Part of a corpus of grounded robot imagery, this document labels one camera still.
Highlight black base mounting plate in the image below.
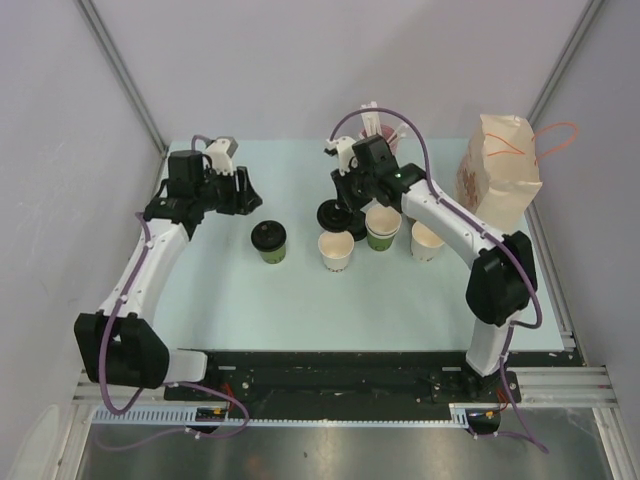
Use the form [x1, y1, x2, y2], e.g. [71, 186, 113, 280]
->
[164, 349, 584, 404]

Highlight black coffee cup lid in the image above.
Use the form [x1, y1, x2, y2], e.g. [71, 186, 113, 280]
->
[250, 220, 287, 252]

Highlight brown paper takeout bag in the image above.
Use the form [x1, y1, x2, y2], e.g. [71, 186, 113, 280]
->
[453, 113, 581, 234]

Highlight stack of black lids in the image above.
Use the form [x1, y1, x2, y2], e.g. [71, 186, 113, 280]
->
[347, 211, 367, 242]

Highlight white wrapped straws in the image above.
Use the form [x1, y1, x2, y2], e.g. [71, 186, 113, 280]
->
[359, 111, 408, 151]

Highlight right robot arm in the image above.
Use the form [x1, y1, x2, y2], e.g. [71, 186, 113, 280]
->
[325, 134, 540, 401]

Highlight white cable duct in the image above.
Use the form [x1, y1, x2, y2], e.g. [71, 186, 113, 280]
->
[92, 402, 501, 428]

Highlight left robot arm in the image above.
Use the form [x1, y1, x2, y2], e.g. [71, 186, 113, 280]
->
[74, 150, 262, 400]

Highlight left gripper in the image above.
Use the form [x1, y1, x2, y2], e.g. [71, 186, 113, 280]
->
[195, 164, 262, 216]

